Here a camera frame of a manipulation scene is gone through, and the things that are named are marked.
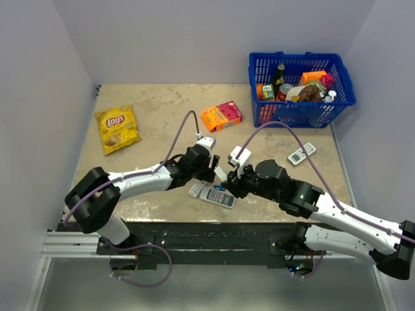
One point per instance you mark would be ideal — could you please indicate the white long remote control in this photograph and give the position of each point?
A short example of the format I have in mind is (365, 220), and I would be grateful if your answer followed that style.
(195, 190)

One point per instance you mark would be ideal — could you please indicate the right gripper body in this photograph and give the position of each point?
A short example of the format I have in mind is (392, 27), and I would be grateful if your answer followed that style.
(248, 182)

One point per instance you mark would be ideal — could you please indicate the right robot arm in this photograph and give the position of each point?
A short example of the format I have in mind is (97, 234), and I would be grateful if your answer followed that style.
(387, 245)

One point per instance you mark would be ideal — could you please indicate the black table front rail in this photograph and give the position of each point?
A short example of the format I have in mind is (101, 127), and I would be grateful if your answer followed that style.
(273, 245)

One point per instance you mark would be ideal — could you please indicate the yellow Lays chips bag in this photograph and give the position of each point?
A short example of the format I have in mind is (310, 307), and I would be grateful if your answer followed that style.
(117, 128)

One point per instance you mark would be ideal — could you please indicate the orange pink box in basket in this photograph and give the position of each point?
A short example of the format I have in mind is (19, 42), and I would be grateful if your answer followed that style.
(320, 79)

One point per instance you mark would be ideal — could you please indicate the white bottle cap item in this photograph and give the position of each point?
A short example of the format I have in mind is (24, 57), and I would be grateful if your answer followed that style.
(330, 96)

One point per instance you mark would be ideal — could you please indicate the green yellow carton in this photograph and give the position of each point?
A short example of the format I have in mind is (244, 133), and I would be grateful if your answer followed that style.
(267, 91)

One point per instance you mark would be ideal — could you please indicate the white battery cover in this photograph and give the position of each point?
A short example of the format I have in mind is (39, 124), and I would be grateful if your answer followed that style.
(220, 174)

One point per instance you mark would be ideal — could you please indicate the orange pink sponge box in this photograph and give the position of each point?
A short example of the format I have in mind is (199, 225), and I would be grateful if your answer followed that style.
(221, 116)

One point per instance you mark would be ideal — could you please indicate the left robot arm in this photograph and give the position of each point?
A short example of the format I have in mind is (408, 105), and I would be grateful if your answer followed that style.
(92, 201)

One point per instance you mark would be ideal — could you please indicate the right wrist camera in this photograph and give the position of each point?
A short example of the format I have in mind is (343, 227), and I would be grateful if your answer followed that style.
(239, 159)

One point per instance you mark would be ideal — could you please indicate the aluminium frame rail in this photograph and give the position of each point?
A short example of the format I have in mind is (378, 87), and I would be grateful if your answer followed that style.
(70, 245)

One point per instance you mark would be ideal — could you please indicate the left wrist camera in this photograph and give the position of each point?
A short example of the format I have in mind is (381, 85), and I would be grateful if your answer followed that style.
(206, 141)

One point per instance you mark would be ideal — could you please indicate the blue plastic basket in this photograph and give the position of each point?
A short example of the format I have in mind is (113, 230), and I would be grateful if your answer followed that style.
(262, 67)

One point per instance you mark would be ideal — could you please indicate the small white remote control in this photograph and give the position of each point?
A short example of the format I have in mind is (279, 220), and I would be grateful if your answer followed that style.
(300, 155)

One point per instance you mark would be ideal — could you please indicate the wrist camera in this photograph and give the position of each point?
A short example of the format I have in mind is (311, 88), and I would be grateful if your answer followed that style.
(239, 159)
(206, 141)

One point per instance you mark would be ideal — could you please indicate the grey-faced remote control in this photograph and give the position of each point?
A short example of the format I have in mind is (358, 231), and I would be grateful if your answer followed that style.
(217, 197)

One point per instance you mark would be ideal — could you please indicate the dark glass bottle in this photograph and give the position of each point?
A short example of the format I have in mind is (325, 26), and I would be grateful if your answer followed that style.
(278, 78)

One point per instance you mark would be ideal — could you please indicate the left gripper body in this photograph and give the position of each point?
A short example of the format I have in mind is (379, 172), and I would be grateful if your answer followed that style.
(207, 173)

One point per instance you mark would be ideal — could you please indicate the brown snack packet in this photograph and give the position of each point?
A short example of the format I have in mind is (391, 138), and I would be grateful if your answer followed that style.
(308, 93)

